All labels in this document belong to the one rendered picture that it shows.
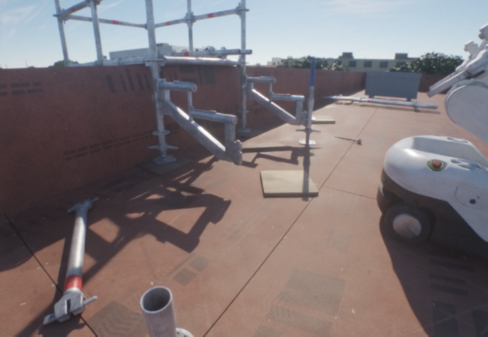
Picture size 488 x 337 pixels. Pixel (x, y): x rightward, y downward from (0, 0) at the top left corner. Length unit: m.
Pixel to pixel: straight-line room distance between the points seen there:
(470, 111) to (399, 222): 0.48
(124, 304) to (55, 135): 1.04
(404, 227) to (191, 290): 0.83
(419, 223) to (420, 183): 0.17
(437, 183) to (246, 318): 0.77
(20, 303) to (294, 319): 0.84
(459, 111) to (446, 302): 0.65
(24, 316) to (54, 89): 1.07
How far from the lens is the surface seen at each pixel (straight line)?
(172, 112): 1.65
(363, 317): 0.86
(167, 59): 1.82
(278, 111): 2.38
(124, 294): 0.92
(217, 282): 0.88
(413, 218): 1.11
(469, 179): 1.03
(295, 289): 0.87
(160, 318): 0.51
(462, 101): 1.13
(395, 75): 6.94
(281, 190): 1.36
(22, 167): 1.61
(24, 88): 1.56
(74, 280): 0.96
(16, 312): 1.04
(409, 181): 1.04
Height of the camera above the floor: 0.65
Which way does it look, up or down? 19 degrees down
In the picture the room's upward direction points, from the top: straight up
